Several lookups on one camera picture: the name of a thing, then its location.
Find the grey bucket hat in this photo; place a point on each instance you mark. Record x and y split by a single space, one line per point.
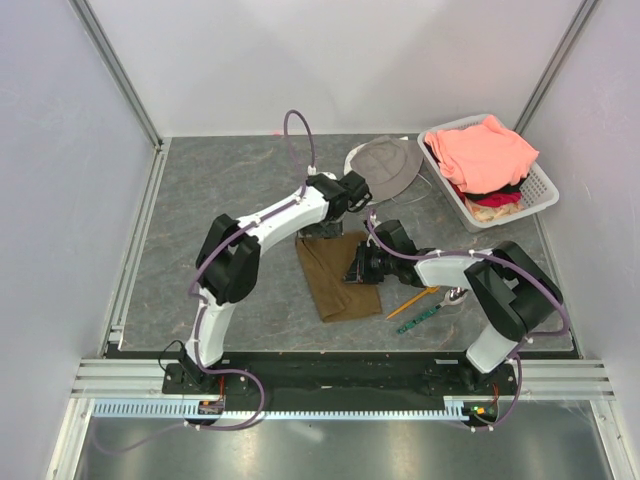
389 165

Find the red and dark clothes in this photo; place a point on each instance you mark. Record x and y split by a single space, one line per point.
494 205

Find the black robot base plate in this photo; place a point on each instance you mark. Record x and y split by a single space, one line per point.
437 375

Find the spoon with green handle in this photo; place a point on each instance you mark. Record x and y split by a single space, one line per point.
453 297

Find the white plastic laundry basket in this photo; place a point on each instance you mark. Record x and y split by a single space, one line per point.
538 191

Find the orange plastic fork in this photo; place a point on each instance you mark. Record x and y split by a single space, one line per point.
412 301

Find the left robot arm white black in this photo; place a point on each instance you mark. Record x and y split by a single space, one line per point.
229 259

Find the salmon pink folded garment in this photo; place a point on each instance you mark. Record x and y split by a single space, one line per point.
481 158

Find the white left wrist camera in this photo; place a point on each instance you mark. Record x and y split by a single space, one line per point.
313 171

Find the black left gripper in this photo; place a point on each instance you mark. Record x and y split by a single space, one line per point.
311 230

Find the grey slotted cable duct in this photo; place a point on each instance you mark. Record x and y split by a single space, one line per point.
198 410

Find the brown cloth napkin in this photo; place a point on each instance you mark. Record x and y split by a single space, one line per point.
324 263

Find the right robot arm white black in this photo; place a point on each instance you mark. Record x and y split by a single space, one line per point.
515 295

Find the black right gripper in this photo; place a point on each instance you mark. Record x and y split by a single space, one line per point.
358 272

